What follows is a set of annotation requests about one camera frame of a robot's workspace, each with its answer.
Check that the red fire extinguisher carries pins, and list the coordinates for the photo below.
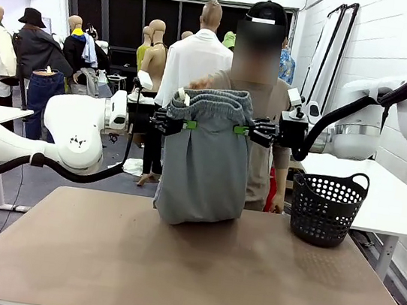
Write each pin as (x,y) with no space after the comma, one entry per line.
(270,192)

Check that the mannequin black jacket yellow collar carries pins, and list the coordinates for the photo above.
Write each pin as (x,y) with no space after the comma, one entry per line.
(75,47)

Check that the person's left forearm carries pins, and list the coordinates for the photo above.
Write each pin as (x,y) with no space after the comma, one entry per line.
(280,167)

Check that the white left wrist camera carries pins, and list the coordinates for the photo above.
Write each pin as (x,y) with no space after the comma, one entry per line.
(145,80)

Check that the person's right forearm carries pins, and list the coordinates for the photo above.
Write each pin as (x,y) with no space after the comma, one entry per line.
(221,79)

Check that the mannequin in blue floral shirt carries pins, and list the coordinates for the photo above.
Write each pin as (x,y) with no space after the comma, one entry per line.
(288,67)

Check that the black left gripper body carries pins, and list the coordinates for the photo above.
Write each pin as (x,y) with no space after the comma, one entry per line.
(140,115)

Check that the white cloth on floor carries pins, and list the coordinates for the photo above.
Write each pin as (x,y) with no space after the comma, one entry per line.
(133,167)

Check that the person's right hand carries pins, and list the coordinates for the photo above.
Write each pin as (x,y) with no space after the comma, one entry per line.
(201,84)

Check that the mannequin grey sweater light jeans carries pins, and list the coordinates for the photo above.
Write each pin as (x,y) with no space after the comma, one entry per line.
(86,81)

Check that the mannequin with white cloth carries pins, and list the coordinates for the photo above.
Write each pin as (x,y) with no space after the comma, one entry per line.
(197,64)

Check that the light green hat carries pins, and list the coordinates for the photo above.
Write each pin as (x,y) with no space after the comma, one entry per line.
(229,40)

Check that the right gripper black green finger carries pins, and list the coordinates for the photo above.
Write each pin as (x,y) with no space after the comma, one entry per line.
(265,127)
(264,139)

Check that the black frame white panel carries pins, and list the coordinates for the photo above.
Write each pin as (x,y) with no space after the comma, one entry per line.
(325,56)
(341,46)

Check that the black perforated plastic basket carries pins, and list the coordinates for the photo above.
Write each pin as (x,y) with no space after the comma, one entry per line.
(316,214)

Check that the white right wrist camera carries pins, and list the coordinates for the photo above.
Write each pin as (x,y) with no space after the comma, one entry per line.
(294,97)

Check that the grey training pants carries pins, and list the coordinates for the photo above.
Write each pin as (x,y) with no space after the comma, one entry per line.
(205,168)

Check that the black cap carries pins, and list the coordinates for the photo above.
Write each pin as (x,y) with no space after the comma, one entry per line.
(269,10)

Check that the person's left hand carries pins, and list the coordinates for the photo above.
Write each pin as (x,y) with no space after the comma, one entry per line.
(277,204)

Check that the left gripper black green finger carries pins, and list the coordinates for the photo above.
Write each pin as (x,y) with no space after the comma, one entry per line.
(170,117)
(169,128)

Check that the person in beige sweater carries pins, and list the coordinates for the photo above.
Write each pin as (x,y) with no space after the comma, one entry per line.
(257,175)

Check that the headless mannequin in blue jeans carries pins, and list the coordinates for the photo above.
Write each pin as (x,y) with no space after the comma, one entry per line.
(44,99)

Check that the bare-torso mannequin black trousers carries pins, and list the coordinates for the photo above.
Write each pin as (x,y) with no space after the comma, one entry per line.
(155,62)

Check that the bare beige mannequin head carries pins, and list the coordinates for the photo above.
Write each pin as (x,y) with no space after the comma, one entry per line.
(187,35)

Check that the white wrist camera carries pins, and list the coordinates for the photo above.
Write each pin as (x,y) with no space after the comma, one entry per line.
(294,97)
(145,80)

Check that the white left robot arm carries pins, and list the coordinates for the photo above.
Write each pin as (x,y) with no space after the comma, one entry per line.
(74,130)

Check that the mannequin in yellow-green top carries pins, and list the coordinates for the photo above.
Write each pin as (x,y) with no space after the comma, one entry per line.
(141,56)

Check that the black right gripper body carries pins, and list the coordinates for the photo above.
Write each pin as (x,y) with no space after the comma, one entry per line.
(291,134)

